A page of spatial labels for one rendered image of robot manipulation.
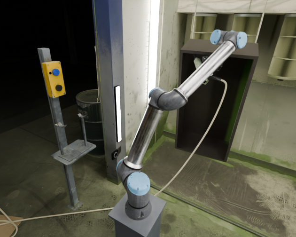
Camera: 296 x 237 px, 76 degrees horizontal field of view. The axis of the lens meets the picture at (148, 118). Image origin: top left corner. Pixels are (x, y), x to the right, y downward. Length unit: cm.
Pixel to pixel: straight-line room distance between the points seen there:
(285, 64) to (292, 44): 22
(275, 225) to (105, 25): 250
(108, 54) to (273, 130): 244
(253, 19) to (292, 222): 230
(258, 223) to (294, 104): 169
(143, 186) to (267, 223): 158
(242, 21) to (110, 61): 177
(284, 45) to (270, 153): 140
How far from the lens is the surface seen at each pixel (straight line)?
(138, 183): 128
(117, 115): 197
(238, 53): 171
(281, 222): 261
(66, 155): 178
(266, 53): 326
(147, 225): 142
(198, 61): 172
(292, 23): 287
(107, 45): 181
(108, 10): 178
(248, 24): 287
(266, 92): 329
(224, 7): 286
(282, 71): 291
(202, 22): 297
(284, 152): 320
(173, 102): 112
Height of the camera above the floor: 182
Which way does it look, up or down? 27 degrees down
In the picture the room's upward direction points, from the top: 2 degrees clockwise
